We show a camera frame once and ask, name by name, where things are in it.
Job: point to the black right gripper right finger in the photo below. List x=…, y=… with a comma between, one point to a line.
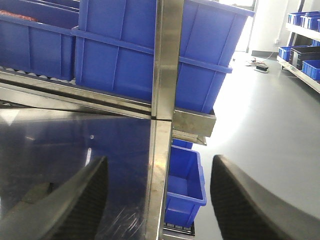
x=245, y=210

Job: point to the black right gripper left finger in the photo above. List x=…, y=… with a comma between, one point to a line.
x=71, y=212

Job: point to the grey brake pad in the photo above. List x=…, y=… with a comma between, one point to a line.
x=38, y=192

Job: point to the small blue bin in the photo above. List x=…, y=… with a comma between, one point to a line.
x=186, y=187

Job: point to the shelf rack with bins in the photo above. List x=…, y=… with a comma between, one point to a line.
x=301, y=55

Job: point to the left blue plastic bin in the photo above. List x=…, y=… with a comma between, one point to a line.
x=46, y=47

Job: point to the red mesh bag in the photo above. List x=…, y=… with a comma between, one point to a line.
x=18, y=16

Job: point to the stainless steel roller rack frame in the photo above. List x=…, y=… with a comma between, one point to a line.
x=40, y=91

